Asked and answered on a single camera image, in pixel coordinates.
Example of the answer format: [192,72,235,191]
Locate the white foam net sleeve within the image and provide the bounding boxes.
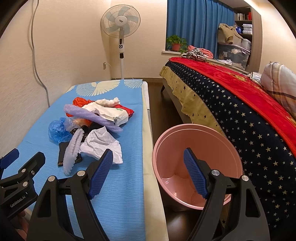
[63,128,84,176]

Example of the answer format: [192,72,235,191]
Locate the blue plastic bag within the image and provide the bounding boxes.
[48,117,72,145]

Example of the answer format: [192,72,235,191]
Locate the clear plastic bag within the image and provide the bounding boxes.
[64,118,92,132]

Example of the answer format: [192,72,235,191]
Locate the purple foam sheet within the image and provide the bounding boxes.
[63,104,123,133]

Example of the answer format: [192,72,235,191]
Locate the red shiny wrapper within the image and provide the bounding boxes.
[115,104,134,118]

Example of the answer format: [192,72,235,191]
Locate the white tissue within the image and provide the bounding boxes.
[95,97,120,108]

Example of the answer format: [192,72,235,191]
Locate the orange red plastic bag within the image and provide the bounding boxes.
[72,97,93,108]

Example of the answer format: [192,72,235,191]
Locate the white printed plastic bag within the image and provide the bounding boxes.
[82,102,129,126]

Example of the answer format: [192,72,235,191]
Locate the pink plastic trash bin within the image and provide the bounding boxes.
[152,123,243,210]

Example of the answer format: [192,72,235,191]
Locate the bed with star blanket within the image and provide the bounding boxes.
[160,60,295,234]

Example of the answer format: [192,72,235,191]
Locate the red blanket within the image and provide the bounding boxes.
[169,57,295,155]

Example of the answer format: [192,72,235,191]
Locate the zebra striped cloth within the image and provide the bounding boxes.
[181,48,207,61]

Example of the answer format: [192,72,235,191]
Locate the pink folded clothes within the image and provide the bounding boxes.
[188,45,214,59]

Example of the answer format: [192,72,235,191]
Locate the clear storage box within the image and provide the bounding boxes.
[218,43,251,70]

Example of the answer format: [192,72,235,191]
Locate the striped pillow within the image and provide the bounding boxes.
[260,62,296,118]

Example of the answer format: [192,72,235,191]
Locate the potted green plant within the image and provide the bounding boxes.
[166,35,188,53]

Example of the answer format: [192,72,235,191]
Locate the beige jacket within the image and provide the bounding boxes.
[217,23,243,46]

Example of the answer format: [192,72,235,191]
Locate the blue curtain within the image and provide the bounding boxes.
[166,0,234,59]

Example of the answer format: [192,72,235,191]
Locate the white standing fan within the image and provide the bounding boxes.
[100,4,140,79]

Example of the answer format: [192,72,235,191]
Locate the bookshelf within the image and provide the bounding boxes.
[234,6,262,72]

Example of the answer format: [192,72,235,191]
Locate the grey wall cable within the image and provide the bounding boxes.
[28,0,51,108]

